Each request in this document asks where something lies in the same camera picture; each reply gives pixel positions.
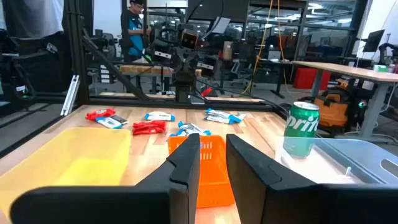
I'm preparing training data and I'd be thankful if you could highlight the wooden workbench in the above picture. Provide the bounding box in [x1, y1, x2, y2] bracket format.
[119, 64, 203, 77]

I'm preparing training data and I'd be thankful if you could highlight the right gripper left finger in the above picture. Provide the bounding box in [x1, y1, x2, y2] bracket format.
[9, 133, 201, 224]

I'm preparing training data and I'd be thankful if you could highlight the orange plastic basket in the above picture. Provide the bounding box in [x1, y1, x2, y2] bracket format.
[167, 134, 236, 208]

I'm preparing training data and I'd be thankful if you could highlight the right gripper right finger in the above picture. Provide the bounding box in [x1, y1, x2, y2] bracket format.
[226, 133, 398, 224]

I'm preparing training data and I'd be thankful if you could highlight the yellow translucent plastic bin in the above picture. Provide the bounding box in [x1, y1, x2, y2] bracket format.
[0, 126, 132, 218]

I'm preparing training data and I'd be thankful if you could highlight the brown cardboard box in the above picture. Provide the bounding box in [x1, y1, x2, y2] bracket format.
[221, 40, 234, 62]

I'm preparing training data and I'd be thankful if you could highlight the dark brown candy bar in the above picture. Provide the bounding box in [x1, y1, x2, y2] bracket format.
[109, 114, 129, 125]

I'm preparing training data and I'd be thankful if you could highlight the blue white candy bar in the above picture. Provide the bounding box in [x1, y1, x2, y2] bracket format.
[177, 121, 212, 136]
[95, 116, 124, 129]
[144, 111, 176, 122]
[169, 128, 200, 138]
[204, 114, 242, 124]
[205, 108, 246, 121]

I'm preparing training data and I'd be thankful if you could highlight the yellow hanging cable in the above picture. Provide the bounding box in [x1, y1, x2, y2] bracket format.
[241, 0, 289, 95]

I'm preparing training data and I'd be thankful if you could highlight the clear plastic bin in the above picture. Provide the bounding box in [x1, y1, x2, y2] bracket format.
[275, 136, 398, 187]

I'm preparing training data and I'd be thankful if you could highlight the silver aluminium profile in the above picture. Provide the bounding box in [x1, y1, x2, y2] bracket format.
[60, 74, 80, 117]

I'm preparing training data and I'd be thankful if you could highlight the black monitor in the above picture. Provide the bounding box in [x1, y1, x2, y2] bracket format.
[362, 29, 386, 53]

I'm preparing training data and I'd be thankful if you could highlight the orange shop vacuum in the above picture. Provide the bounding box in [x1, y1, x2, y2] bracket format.
[313, 86, 349, 128]

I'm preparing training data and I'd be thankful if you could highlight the red KitKat candy bar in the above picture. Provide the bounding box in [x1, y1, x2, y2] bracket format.
[132, 126, 166, 136]
[85, 108, 116, 121]
[132, 120, 167, 130]

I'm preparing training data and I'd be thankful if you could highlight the person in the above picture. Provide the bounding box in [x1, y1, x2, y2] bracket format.
[120, 0, 152, 62]

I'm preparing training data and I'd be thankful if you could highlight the light wooden desk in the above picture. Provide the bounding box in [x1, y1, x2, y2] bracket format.
[291, 60, 398, 139]

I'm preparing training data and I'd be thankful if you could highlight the red cabinet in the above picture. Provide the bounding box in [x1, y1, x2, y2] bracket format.
[294, 67, 332, 91]

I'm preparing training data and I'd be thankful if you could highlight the green Sprite can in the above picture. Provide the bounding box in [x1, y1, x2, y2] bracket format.
[282, 101, 321, 159]

